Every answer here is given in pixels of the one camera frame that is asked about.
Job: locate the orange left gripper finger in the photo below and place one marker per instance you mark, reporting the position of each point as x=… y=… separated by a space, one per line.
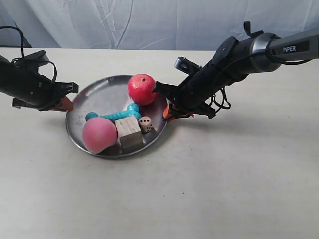
x=63 y=105

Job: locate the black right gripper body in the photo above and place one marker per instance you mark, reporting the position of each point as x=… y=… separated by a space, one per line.
x=190 y=95

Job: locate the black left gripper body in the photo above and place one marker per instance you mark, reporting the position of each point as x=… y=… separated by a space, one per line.
x=43 y=94

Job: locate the small wooden die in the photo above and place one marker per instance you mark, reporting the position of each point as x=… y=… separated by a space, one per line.
x=146 y=124

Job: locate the teal rubber bone toy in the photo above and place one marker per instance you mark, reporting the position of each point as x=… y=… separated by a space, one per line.
x=132 y=109

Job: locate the red toy apple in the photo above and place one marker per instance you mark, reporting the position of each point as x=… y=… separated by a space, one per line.
x=140 y=89

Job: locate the large round metal plate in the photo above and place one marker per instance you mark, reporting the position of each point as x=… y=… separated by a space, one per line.
x=107 y=96

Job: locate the wooden cube block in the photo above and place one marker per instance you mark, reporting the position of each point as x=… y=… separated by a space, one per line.
x=129 y=132

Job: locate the pink foam peach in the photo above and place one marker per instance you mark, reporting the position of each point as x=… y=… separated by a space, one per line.
x=98 y=134

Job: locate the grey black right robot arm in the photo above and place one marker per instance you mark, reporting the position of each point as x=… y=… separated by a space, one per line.
x=232 y=62

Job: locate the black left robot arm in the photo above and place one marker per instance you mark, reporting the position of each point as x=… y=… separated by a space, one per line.
x=14 y=79

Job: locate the white backdrop curtain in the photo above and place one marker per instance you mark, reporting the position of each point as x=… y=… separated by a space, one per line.
x=149 y=24

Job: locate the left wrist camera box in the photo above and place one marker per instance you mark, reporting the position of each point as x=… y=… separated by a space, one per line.
x=35 y=59

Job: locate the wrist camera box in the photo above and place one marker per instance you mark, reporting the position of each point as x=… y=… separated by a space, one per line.
x=35 y=59
x=185 y=65

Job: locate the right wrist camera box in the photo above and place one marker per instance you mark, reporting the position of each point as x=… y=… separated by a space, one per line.
x=185 y=65

